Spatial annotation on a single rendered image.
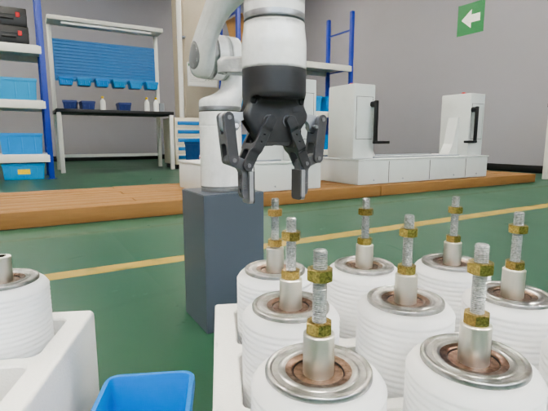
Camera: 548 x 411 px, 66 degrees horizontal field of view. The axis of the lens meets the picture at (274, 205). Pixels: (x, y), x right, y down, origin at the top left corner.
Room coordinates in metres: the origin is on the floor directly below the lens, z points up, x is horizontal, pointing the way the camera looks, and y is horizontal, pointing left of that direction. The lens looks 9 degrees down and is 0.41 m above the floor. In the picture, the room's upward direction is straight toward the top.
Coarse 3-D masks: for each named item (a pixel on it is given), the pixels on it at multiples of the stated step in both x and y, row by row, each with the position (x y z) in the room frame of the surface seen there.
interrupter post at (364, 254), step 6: (360, 246) 0.52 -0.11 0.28; (366, 246) 0.52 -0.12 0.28; (372, 246) 0.52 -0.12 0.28; (360, 252) 0.52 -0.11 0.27; (366, 252) 0.52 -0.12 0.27; (372, 252) 0.52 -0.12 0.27; (360, 258) 0.52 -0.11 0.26; (366, 258) 0.52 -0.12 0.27; (372, 258) 0.52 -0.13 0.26; (360, 264) 0.52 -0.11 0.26; (366, 264) 0.52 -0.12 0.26; (372, 264) 0.52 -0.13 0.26
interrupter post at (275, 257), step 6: (282, 246) 0.52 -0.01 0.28; (270, 252) 0.50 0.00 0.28; (276, 252) 0.50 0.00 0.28; (282, 252) 0.51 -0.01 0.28; (270, 258) 0.50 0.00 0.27; (276, 258) 0.50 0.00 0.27; (282, 258) 0.51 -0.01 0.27; (270, 264) 0.50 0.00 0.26; (276, 264) 0.50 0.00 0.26; (282, 264) 0.51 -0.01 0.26; (270, 270) 0.50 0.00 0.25; (276, 270) 0.50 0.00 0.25
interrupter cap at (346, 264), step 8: (352, 256) 0.56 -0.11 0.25; (336, 264) 0.52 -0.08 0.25; (344, 264) 0.53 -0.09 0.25; (352, 264) 0.54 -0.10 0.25; (376, 264) 0.54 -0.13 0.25; (384, 264) 0.53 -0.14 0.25; (392, 264) 0.52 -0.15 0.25; (352, 272) 0.50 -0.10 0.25; (360, 272) 0.49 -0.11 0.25; (368, 272) 0.49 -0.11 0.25; (376, 272) 0.49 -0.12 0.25; (384, 272) 0.50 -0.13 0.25
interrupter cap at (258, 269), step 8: (248, 264) 0.52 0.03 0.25; (256, 264) 0.53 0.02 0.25; (264, 264) 0.53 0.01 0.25; (296, 264) 0.53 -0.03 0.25; (248, 272) 0.49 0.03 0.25; (256, 272) 0.50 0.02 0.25; (264, 272) 0.50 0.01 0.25; (280, 272) 0.50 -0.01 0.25; (304, 272) 0.50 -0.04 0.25; (272, 280) 0.48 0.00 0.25
